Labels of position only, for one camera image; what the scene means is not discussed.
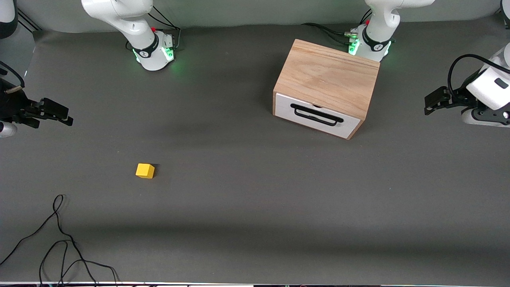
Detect wooden drawer cabinet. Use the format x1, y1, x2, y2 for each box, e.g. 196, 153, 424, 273
273, 39, 381, 140

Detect white-fronted wooden drawer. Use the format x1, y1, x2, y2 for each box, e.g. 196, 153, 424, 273
275, 93, 361, 139

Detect black metal drawer handle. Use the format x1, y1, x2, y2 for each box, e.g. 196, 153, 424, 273
290, 104, 344, 127

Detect dark grey table mat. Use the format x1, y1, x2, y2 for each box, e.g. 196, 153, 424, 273
0, 14, 510, 284

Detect loose black table cable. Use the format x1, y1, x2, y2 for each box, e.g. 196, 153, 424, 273
0, 194, 120, 287

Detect aluminium frame rail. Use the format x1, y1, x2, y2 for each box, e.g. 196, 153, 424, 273
17, 10, 42, 32

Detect yellow wooden block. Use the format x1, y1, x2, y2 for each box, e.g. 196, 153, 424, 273
135, 163, 155, 179

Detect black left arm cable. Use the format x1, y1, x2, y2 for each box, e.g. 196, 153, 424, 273
447, 54, 510, 94

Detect black left arm base cables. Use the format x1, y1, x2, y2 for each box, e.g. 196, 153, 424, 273
301, 9, 373, 45

